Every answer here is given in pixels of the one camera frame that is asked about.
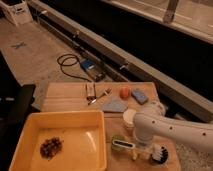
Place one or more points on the white dish brush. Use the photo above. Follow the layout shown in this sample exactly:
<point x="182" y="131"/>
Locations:
<point x="148" y="150"/>

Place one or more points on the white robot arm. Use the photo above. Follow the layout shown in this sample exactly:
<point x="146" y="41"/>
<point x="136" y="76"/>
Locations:
<point x="150" y="120"/>

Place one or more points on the white paper cup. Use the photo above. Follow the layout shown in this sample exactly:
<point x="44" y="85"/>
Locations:
<point x="128" y="116"/>

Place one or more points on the dark metal cup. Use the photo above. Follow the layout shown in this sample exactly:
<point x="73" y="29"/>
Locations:
<point x="159" y="156"/>

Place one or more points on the silver fork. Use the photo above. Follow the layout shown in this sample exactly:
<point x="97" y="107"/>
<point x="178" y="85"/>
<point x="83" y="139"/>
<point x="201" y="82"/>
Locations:
<point x="105" y="93"/>

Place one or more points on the small clear packet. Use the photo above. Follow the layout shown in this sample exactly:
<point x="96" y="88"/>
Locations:
<point x="90" y="91"/>

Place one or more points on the orange round fruit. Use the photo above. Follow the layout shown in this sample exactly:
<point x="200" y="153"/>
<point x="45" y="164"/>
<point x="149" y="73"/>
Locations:
<point x="124" y="93"/>

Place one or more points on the blue grey folded cloth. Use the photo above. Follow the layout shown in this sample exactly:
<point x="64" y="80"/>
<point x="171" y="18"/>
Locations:
<point x="114" y="105"/>

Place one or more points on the blue and grey device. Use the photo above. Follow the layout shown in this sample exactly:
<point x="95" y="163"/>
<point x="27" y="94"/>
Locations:
<point x="94" y="72"/>

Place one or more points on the blue sponge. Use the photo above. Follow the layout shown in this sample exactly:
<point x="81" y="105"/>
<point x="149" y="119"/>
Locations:
<point x="139" y="96"/>

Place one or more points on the yellow plastic tub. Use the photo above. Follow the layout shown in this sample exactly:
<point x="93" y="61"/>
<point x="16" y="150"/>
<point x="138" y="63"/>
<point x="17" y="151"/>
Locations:
<point x="83" y="142"/>

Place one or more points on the pale corn cob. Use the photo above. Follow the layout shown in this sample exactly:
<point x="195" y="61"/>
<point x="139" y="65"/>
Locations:
<point x="134" y="154"/>

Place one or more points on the dark brown crumbled clump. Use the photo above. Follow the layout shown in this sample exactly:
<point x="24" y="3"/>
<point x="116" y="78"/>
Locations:
<point x="50" y="147"/>

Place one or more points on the black chair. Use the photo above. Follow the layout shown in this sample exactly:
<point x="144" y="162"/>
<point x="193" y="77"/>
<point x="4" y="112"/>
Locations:
<point x="15" y="103"/>

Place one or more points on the white cardboard box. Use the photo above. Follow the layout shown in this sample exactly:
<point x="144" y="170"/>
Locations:
<point x="18" y="14"/>

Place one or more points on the long metal rail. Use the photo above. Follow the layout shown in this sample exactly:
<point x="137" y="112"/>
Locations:
<point x="183" y="96"/>

